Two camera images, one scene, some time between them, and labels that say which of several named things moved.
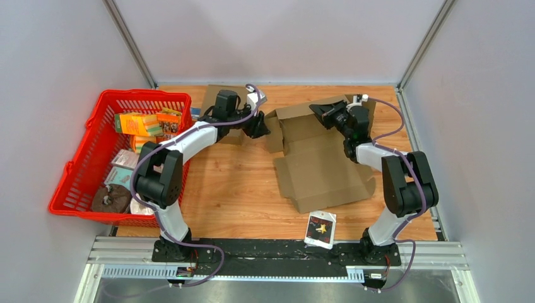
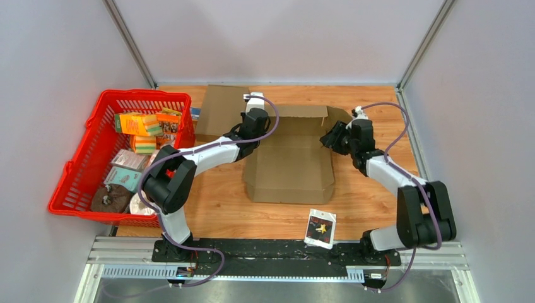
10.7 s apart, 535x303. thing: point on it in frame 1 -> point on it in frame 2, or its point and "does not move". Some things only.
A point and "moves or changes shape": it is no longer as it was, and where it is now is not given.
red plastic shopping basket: (86, 172) does not move
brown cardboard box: (315, 170) moves or changes shape
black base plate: (271, 258) does not move
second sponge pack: (140, 141) does not move
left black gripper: (258, 129) -> (243, 114)
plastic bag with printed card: (320, 229) does not move
